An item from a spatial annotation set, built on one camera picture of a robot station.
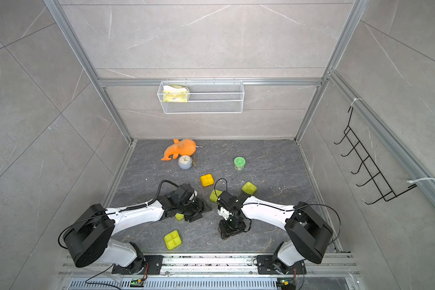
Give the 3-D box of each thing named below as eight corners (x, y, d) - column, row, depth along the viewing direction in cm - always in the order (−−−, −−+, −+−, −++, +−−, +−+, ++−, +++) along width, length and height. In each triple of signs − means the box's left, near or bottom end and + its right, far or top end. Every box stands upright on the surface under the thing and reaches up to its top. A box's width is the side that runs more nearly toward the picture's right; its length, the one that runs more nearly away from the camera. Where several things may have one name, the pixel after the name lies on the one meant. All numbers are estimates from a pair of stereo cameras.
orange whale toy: (166, 160, 111) (162, 152, 105) (169, 145, 119) (167, 137, 113) (194, 160, 111) (193, 152, 105) (196, 145, 119) (195, 137, 113)
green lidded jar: (234, 170, 106) (234, 165, 102) (233, 161, 110) (234, 156, 106) (245, 170, 106) (246, 165, 102) (244, 161, 110) (245, 156, 106)
